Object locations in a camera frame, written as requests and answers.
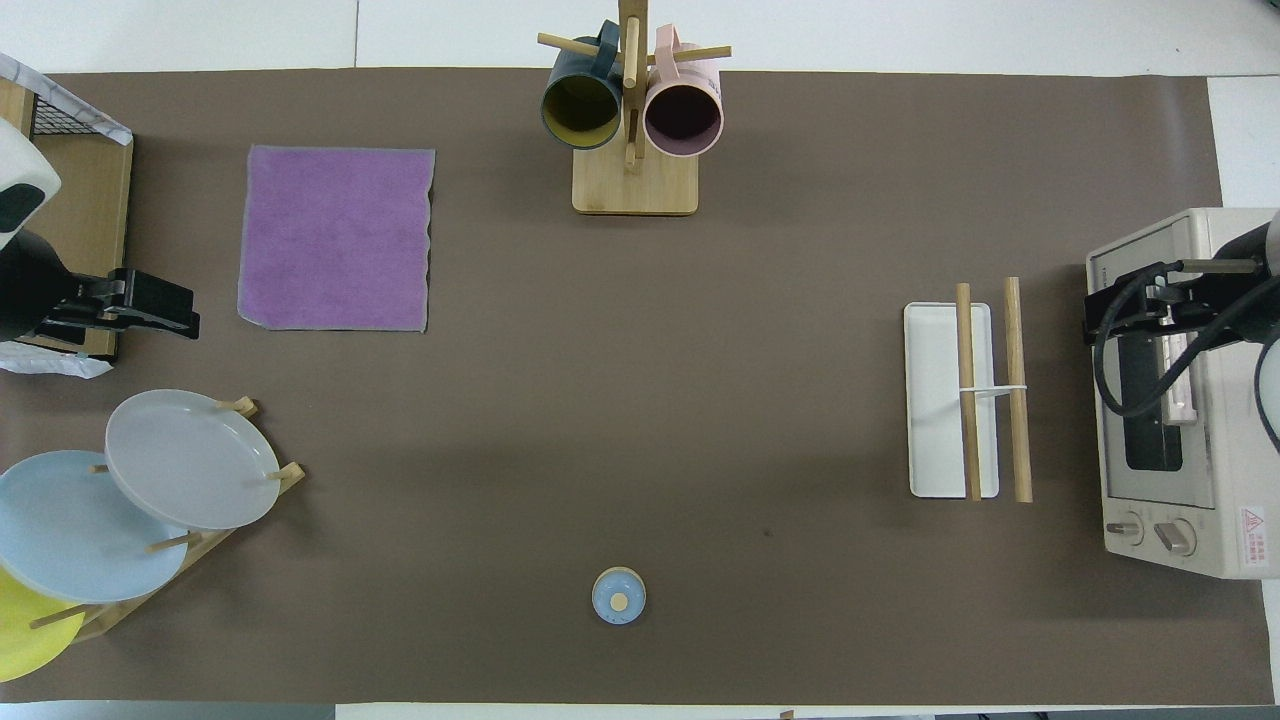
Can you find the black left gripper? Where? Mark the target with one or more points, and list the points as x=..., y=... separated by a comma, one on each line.
x=30, y=285

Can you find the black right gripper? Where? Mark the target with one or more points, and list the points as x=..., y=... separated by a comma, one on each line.
x=1250, y=295

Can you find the purple and grey towel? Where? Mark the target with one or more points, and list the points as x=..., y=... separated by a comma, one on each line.
x=335, y=240

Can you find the white towel rack wooden rods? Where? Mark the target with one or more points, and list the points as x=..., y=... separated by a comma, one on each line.
x=935, y=400

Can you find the wooden plate rack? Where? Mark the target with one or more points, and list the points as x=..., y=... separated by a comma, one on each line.
x=215, y=545

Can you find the wooden shelf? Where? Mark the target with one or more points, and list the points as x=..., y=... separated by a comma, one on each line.
x=90, y=220

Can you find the grey plate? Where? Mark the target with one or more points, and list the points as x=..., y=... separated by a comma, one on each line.
x=190, y=460

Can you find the cream toaster oven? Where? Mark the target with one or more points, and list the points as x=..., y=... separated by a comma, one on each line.
x=1220, y=480

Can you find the marble pattern sheet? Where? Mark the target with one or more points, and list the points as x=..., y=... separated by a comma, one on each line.
x=60, y=92

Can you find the light blue plate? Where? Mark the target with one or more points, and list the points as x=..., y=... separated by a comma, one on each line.
x=70, y=530

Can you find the yellow plate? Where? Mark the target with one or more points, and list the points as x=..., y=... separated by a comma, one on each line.
x=25, y=630

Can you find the dark teal mug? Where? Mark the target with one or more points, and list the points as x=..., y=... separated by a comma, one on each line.
x=582, y=105

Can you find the pink mug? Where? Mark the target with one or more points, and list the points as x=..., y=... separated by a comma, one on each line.
x=683, y=115

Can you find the brown table mat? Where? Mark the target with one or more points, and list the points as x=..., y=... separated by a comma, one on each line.
x=640, y=400

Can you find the wooden mug tree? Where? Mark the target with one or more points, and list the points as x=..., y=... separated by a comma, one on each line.
x=635, y=185

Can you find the blue round bell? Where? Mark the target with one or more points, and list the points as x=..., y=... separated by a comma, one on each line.
x=619, y=596

